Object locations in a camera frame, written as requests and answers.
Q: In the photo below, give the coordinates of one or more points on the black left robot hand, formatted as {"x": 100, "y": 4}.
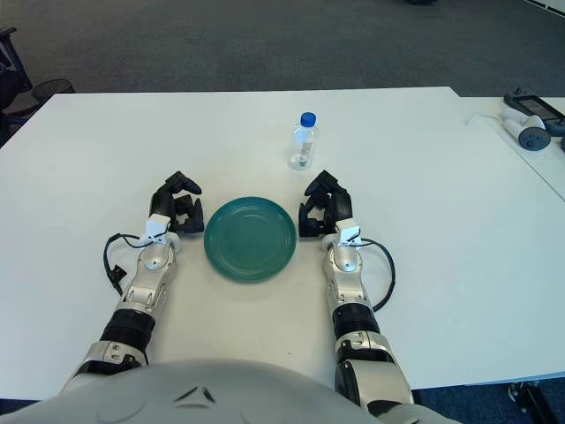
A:
{"x": 161, "y": 203}

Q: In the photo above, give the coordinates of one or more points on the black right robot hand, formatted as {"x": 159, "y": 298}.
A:
{"x": 342, "y": 203}

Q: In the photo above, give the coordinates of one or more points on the clear bottle blue cap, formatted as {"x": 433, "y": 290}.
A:
{"x": 303, "y": 141}

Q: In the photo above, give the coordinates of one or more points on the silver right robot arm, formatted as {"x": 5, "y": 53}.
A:
{"x": 348, "y": 265}

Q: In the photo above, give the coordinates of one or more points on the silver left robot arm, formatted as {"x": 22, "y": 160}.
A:
{"x": 148, "y": 265}

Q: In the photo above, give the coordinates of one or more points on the green round plate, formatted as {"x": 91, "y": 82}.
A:
{"x": 249, "y": 238}

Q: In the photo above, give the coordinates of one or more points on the grey robot torso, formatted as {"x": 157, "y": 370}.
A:
{"x": 198, "y": 397}

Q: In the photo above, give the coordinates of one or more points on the grey white VR controller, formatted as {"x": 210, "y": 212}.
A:
{"x": 532, "y": 137}

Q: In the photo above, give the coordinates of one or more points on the black office chair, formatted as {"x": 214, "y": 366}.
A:
{"x": 9, "y": 66}

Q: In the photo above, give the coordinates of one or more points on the black handheld remote controller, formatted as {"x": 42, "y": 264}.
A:
{"x": 536, "y": 106}

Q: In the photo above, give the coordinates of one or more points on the dark grey controller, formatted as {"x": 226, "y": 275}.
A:
{"x": 562, "y": 145}

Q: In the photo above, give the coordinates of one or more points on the black table leg caster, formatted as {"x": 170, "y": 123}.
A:
{"x": 529, "y": 397}

